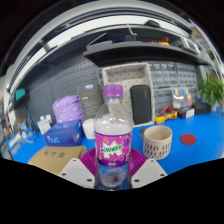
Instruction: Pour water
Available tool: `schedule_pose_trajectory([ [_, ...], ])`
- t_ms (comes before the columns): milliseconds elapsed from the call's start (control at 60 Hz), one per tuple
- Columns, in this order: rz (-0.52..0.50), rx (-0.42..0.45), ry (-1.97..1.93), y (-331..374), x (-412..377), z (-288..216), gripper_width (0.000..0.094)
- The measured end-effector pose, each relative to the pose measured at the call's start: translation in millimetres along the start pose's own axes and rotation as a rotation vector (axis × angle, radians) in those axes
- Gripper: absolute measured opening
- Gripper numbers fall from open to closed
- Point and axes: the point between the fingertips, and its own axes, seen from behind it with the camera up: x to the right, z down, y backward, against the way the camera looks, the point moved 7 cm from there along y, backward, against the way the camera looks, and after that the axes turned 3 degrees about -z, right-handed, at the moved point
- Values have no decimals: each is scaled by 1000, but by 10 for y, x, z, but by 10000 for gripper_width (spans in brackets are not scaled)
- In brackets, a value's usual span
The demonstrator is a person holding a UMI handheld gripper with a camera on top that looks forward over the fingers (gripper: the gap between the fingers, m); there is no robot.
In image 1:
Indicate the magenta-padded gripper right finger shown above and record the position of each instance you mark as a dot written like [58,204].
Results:
[148,170]

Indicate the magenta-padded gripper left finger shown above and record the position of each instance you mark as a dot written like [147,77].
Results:
[78,171]

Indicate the purple-capped clear drink bottle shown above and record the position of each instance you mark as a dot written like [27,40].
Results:
[112,146]

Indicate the brown cardboard box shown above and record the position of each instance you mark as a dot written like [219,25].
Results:
[55,158]

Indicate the beige cup with dark dashes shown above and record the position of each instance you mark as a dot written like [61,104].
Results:
[157,143]

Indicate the blue carton box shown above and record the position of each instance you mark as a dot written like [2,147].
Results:
[63,133]

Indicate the white carton box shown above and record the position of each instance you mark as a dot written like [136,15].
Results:
[88,129]

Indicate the flat round red coaster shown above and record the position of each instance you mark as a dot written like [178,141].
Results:
[188,139]

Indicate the yellow tool with red leads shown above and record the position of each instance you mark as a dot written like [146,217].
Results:
[165,116]

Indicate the small white box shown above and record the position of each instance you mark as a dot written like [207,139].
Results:
[43,126]

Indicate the black rectangular pouch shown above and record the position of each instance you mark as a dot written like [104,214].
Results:
[140,105]

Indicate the black box with white label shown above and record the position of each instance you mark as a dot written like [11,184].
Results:
[186,113]

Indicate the dark grey flat box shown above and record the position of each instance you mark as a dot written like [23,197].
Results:
[89,101]

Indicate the grey small-parts drawer cabinet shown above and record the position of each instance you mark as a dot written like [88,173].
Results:
[162,75]
[186,75]
[162,99]

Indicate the clear organizer with coloured parts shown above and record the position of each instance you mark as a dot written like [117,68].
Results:
[182,97]

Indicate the black flat case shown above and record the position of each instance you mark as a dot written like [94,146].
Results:
[201,108]

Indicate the beige perforated tray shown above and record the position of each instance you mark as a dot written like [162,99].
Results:
[125,75]

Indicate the large potted green plant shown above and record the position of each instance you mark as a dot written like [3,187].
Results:
[211,89]

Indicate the black overhead shelf unit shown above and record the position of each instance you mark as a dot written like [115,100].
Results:
[140,50]

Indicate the small green plant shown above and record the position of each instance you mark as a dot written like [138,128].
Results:
[213,56]

